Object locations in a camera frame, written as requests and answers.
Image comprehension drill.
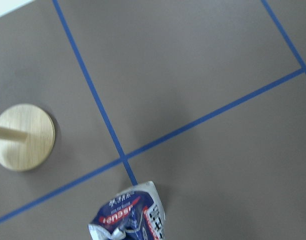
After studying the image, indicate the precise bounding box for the blue white milk carton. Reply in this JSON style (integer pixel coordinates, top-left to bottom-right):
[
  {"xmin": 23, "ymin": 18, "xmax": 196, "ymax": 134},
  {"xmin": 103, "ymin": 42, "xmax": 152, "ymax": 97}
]
[{"xmin": 88, "ymin": 181, "xmax": 166, "ymax": 240}]

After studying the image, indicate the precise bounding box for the wooden round stand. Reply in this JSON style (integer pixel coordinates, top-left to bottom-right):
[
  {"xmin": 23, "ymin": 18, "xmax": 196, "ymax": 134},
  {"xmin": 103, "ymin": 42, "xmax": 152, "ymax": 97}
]
[{"xmin": 0, "ymin": 103, "xmax": 56, "ymax": 172}]

